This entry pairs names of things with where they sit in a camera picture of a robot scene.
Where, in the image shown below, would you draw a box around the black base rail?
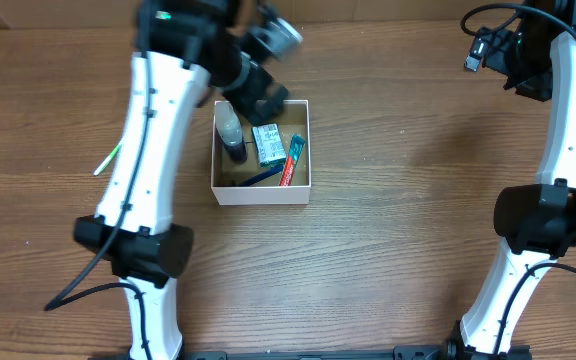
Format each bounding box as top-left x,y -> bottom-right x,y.
88,345 -> 533,360

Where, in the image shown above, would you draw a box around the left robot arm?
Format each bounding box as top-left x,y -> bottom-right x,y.
74,1 -> 301,359

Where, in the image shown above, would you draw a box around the white cardboard box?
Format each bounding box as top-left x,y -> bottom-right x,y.
210,100 -> 312,206

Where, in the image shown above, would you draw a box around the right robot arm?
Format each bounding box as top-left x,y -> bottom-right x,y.
440,0 -> 576,359

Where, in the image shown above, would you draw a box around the Colgate toothpaste tube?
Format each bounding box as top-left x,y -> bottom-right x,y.
279,134 -> 306,187

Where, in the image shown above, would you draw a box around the clear bottle with black cap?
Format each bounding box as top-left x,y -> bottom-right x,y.
215,102 -> 247,164

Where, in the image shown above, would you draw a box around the green white toothbrush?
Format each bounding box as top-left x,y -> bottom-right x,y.
93,141 -> 122,176

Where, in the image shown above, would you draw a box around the blue disposable razor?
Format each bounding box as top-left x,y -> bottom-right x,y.
232,165 -> 284,187

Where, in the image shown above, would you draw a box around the green white soap box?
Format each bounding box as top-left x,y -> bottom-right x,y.
252,123 -> 287,168

